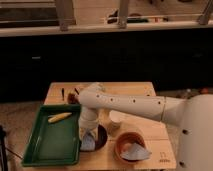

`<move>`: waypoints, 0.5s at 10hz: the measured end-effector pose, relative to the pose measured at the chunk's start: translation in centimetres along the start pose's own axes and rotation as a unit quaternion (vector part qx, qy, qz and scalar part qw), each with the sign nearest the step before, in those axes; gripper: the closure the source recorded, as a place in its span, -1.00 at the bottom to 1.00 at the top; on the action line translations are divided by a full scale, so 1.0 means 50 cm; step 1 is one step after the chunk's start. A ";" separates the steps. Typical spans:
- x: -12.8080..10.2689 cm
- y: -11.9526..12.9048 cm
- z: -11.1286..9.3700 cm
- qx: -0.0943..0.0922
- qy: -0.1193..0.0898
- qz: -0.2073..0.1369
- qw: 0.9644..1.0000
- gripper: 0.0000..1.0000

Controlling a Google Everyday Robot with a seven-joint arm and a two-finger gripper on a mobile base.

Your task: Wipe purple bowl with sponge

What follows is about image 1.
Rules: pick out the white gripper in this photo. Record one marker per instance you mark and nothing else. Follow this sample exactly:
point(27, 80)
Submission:
point(88, 122)

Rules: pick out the grey-blue sponge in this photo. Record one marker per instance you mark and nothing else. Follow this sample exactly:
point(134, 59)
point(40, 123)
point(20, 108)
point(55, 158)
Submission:
point(88, 143)

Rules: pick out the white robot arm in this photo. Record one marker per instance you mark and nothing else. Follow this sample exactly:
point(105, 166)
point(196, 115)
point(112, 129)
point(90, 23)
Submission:
point(193, 116)

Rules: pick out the dark purple bowl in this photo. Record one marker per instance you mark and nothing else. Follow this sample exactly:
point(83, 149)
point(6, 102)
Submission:
point(102, 138)

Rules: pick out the orange bowl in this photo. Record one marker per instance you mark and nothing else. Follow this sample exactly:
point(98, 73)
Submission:
point(127, 137)

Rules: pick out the white cup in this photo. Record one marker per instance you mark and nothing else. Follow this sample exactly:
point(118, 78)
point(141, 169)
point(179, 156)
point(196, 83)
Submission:
point(116, 119)

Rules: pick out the small brown object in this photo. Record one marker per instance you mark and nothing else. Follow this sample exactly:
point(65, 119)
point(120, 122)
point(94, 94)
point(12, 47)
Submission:
point(72, 98)

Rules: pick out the green plastic tray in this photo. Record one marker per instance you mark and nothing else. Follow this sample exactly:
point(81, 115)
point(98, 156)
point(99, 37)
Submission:
point(53, 144)

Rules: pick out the black marker pen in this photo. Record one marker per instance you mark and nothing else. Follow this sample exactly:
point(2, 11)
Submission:
point(62, 91)

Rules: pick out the grey cloth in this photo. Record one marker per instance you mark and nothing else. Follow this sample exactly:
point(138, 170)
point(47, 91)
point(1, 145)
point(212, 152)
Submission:
point(134, 151)

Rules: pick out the wooden railing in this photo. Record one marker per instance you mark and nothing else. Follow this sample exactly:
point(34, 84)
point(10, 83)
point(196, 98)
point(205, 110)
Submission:
point(53, 17)

